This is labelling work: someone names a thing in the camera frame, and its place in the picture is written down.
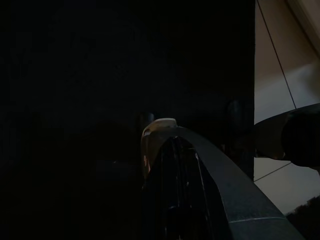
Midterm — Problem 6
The black floor mat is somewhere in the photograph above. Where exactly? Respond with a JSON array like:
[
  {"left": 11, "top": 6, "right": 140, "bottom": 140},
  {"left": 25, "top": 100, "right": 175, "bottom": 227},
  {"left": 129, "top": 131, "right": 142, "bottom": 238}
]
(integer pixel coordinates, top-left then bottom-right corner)
[{"left": 0, "top": 0, "right": 256, "bottom": 240}]

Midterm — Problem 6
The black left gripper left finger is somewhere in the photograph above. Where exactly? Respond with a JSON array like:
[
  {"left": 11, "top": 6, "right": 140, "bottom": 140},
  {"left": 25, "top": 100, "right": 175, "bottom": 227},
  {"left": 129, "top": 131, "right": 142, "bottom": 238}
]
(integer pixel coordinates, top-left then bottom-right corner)
[{"left": 140, "top": 136, "right": 231, "bottom": 240}]

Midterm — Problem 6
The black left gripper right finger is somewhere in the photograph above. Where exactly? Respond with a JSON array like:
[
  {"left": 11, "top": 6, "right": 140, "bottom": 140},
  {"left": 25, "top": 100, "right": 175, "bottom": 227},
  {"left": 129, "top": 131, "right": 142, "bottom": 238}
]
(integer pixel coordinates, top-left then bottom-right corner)
[{"left": 140, "top": 117, "right": 305, "bottom": 240}]

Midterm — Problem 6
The robot dark grey leg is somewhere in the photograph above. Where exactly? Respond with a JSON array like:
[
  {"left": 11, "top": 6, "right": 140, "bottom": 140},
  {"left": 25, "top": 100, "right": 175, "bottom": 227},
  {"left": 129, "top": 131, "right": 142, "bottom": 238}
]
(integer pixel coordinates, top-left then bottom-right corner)
[{"left": 254, "top": 103, "right": 320, "bottom": 174}]

